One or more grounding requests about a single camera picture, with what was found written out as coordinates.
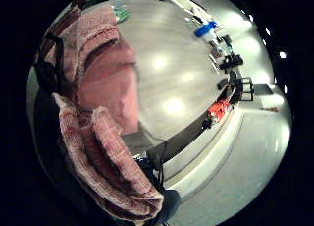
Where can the pink terry towel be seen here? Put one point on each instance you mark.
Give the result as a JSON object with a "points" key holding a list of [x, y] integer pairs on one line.
{"points": [[108, 88]]}

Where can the green packet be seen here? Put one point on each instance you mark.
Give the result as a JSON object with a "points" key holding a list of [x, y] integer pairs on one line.
{"points": [[121, 13]]}

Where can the blue-lidded clear bottle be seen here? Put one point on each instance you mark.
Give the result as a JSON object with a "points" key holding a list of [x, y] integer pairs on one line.
{"points": [[206, 29]]}

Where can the small black object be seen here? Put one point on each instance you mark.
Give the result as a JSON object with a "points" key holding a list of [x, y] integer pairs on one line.
{"points": [[207, 123]]}

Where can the small dark box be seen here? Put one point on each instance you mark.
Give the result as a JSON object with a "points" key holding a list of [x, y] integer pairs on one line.
{"points": [[222, 84]]}

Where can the red orange object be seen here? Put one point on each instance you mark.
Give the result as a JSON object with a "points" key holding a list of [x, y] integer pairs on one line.
{"points": [[219, 109]]}

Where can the brown stick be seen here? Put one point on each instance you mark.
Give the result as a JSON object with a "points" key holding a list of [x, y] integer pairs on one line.
{"points": [[270, 109]]}

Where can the black metal frame stand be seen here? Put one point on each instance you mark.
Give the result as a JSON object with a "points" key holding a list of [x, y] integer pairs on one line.
{"points": [[243, 87]]}

